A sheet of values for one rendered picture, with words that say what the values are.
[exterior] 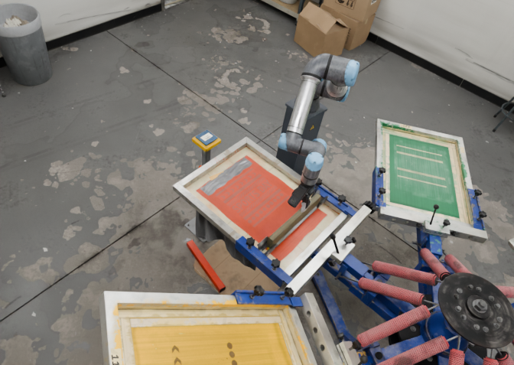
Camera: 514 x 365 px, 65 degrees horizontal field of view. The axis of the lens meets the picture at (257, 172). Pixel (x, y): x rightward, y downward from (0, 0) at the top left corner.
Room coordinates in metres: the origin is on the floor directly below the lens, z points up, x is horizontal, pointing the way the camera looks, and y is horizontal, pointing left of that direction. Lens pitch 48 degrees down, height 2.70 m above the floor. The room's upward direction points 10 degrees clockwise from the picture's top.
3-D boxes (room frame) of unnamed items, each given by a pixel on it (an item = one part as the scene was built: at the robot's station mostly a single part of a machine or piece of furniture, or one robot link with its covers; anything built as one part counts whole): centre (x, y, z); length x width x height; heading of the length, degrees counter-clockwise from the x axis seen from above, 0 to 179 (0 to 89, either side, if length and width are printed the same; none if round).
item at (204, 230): (1.23, 0.11, 0.74); 0.46 x 0.04 x 0.42; 55
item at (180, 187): (1.37, -0.05, 0.97); 0.79 x 0.58 x 0.04; 55
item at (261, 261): (1.00, -0.09, 0.97); 0.30 x 0.05 x 0.07; 55
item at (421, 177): (1.67, -1.00, 1.05); 1.08 x 0.61 x 0.23; 175
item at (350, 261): (1.05, -0.52, 1.02); 0.17 x 0.06 x 0.05; 55
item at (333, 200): (1.46, -0.41, 0.97); 0.30 x 0.05 x 0.07; 55
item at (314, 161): (1.26, -0.24, 1.42); 0.09 x 0.08 x 0.11; 170
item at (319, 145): (1.36, -0.24, 1.41); 0.11 x 0.11 x 0.08; 80
